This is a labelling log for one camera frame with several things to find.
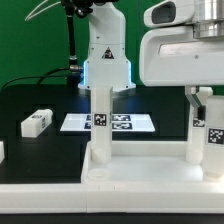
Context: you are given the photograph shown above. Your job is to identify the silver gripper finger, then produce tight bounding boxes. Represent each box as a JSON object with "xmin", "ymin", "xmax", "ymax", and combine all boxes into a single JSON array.
[{"xmin": 185, "ymin": 86, "xmax": 206, "ymax": 120}]

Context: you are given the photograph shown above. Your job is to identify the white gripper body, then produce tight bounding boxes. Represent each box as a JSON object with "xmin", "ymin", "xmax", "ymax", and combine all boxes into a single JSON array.
[{"xmin": 139, "ymin": 26, "xmax": 224, "ymax": 86}]

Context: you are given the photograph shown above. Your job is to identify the white desk top tray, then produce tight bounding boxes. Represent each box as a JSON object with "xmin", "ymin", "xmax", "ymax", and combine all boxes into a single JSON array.
[{"xmin": 81, "ymin": 141, "xmax": 224, "ymax": 185}]

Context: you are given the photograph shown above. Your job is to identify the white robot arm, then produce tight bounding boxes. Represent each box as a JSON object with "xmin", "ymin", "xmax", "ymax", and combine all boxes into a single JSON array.
[{"xmin": 84, "ymin": 0, "xmax": 224, "ymax": 118}]

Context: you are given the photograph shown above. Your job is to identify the white front obstacle bar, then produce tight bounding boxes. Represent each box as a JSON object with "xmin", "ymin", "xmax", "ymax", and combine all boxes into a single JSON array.
[{"xmin": 0, "ymin": 183, "xmax": 224, "ymax": 214}]

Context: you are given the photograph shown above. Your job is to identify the white left obstacle block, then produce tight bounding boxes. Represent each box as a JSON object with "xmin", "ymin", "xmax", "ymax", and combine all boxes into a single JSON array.
[{"xmin": 0, "ymin": 141, "xmax": 5, "ymax": 164}]

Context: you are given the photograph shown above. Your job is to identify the black cable hose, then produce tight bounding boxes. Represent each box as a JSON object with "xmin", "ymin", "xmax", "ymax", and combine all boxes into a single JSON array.
[{"xmin": 61, "ymin": 0, "xmax": 85, "ymax": 73}]

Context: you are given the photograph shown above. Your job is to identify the marker tag base plate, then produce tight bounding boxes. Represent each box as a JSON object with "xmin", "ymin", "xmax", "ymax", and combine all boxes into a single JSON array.
[{"xmin": 61, "ymin": 113, "xmax": 155, "ymax": 132}]

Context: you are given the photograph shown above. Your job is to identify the black table cable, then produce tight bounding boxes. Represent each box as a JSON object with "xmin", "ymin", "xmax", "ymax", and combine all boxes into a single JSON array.
[{"xmin": 1, "ymin": 67, "xmax": 81, "ymax": 91}]

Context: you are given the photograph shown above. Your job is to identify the white thin cables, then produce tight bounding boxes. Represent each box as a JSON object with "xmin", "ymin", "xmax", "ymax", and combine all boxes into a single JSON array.
[{"xmin": 24, "ymin": 0, "xmax": 62, "ymax": 23}]

